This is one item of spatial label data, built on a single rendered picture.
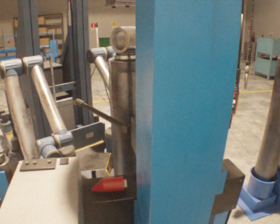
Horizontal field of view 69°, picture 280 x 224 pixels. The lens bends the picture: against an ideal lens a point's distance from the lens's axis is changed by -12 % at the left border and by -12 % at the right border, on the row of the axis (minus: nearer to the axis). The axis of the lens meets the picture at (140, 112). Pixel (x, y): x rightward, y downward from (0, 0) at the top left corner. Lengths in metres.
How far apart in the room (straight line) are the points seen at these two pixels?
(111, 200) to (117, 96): 0.63
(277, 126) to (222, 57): 1.64
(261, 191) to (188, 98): 1.99
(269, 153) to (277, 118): 0.34
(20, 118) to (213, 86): 1.61
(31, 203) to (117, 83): 0.79
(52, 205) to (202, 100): 0.50
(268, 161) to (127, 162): 1.31
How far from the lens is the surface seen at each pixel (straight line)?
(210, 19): 0.44
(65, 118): 2.81
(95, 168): 1.15
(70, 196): 0.72
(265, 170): 2.26
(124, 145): 1.38
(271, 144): 2.13
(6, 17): 14.77
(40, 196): 0.74
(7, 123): 3.18
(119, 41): 1.34
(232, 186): 1.03
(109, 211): 0.89
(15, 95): 1.91
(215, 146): 0.53
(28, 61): 2.00
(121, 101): 1.27
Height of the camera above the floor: 1.66
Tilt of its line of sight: 22 degrees down
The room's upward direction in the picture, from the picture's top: straight up
